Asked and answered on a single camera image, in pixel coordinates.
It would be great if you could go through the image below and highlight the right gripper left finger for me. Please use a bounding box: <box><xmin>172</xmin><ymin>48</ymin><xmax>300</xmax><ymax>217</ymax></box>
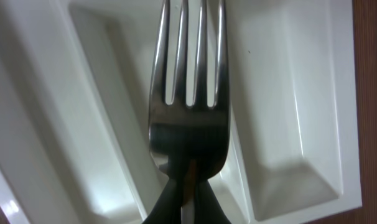
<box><xmin>142</xmin><ymin>179</ymin><xmax>184</xmax><ymax>224</ymax></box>

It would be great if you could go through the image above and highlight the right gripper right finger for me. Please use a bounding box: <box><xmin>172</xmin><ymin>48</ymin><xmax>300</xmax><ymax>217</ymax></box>
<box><xmin>194</xmin><ymin>181</ymin><xmax>231</xmax><ymax>224</ymax></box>

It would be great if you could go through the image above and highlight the white plastic cutlery tray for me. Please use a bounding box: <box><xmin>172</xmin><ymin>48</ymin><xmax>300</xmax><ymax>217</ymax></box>
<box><xmin>0</xmin><ymin>1</ymin><xmax>362</xmax><ymax>223</ymax></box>

